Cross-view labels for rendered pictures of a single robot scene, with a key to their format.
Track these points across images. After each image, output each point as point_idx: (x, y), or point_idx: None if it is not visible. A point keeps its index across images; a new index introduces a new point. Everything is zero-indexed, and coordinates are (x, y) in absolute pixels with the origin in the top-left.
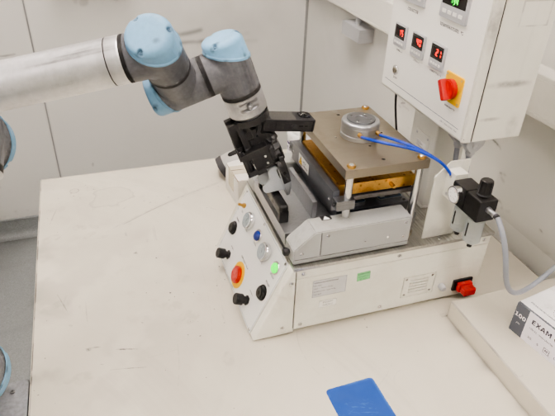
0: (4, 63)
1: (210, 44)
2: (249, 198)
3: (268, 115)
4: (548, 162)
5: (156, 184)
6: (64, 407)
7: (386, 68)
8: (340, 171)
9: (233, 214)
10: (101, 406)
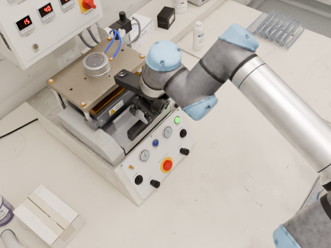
0: (320, 120)
1: (178, 53)
2: (127, 161)
3: None
4: None
5: None
6: (291, 186)
7: (24, 56)
8: (144, 63)
9: (127, 185)
10: (277, 172)
